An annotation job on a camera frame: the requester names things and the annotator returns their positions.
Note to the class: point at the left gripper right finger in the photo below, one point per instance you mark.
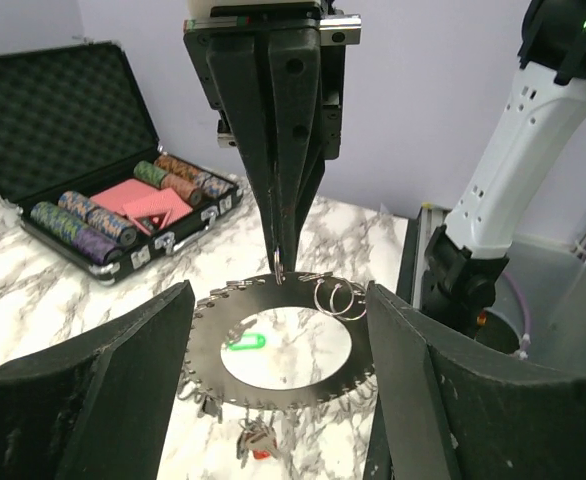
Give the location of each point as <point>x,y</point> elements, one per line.
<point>456,409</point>

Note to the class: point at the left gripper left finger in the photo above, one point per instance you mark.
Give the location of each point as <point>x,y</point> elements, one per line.
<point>98,405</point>

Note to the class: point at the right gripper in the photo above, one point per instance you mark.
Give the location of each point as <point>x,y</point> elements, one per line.
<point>243,85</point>

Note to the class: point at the metal key ring disc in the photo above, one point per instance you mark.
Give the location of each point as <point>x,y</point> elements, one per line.
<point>317,348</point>

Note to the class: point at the green tagged key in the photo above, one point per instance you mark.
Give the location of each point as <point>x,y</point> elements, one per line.
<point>247,342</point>

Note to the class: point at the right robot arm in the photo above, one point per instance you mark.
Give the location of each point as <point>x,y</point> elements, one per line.
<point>467,253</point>

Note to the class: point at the pink playing card deck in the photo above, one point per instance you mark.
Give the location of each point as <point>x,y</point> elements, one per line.
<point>151,210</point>

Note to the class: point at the black poker chip case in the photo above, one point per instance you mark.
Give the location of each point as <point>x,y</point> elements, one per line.
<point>73,123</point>

